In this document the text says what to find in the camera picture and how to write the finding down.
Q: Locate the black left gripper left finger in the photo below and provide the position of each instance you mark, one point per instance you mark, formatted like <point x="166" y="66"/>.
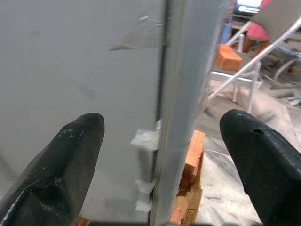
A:
<point x="54" y="169"/>

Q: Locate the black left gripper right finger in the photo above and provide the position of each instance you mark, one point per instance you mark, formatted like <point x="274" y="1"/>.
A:
<point x="265" y="169"/>

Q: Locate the grey white fridge door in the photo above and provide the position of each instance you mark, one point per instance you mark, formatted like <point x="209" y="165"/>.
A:
<point x="58" y="70"/>

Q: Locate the grey white fridge body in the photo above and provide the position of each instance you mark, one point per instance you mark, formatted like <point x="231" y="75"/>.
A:
<point x="178" y="94"/>

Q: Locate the orange clay brick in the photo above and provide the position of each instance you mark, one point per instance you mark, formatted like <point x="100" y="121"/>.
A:
<point x="82" y="221"/>
<point x="178" y="213"/>
<point x="194" y="153"/>
<point x="227" y="58"/>

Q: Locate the brown flat cardboard sheet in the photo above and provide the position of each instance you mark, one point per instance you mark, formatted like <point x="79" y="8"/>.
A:
<point x="190" y="202"/>

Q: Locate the white tape piece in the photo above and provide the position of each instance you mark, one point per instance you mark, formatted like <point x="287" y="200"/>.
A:
<point x="145" y="140"/>
<point x="142" y="205"/>
<point x="144" y="186"/>

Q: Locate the white folding chair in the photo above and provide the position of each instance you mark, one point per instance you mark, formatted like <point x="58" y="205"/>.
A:
<point x="244" y="68"/>

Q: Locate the child in pink dress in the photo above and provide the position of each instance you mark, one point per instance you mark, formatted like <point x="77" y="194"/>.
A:
<point x="257" y="31"/>

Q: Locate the clear tape strip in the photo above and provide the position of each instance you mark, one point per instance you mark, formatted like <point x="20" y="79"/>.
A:
<point x="138" y="40"/>

